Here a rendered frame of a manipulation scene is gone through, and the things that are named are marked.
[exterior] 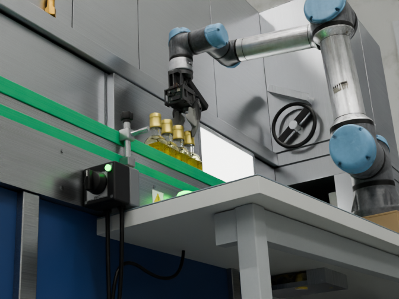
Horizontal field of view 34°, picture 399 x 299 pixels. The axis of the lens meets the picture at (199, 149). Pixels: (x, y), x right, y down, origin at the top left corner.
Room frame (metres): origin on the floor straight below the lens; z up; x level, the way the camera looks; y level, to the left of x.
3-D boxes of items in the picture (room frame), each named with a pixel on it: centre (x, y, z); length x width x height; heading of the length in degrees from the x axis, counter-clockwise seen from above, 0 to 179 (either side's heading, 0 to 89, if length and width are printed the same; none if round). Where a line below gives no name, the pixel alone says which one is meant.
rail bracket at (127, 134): (1.36, 0.14, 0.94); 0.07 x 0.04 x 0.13; 59
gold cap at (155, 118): (1.73, 0.12, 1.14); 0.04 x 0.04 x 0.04
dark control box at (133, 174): (1.25, 0.18, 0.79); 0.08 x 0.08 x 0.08; 59
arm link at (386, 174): (1.76, -0.47, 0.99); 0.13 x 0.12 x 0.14; 153
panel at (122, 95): (2.15, 0.02, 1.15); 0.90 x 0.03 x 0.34; 149
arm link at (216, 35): (1.82, -0.06, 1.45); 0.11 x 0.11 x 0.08; 63
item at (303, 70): (2.96, -0.67, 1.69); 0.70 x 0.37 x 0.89; 149
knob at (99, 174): (1.20, 0.21, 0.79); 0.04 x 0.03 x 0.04; 59
